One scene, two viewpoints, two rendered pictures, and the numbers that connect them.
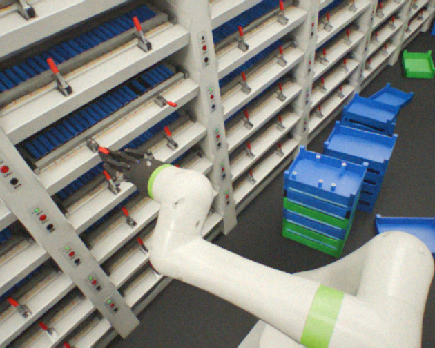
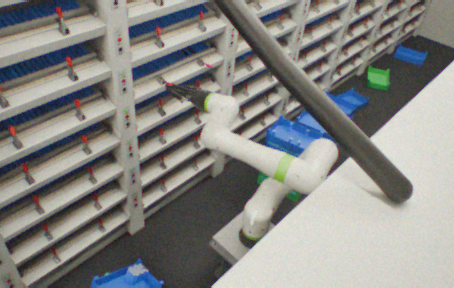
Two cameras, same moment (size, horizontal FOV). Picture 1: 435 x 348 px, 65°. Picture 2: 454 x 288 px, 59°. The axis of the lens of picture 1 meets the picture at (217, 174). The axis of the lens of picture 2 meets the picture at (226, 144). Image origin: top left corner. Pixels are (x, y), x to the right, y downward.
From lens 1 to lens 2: 1.01 m
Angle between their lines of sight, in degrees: 9
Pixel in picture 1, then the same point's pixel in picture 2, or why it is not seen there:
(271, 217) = (250, 170)
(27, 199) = (125, 102)
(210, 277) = (235, 146)
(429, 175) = not seen: hidden behind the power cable
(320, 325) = (284, 165)
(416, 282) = (327, 155)
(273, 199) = not seen: hidden behind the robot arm
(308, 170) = (283, 132)
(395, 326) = (315, 167)
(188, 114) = (210, 76)
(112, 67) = (184, 37)
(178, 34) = (220, 25)
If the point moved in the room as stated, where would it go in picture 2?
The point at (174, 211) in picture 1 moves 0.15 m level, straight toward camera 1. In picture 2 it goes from (220, 113) to (233, 135)
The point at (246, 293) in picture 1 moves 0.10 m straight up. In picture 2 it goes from (252, 152) to (255, 133)
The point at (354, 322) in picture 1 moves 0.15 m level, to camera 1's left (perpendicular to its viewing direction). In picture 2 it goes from (298, 164) to (260, 164)
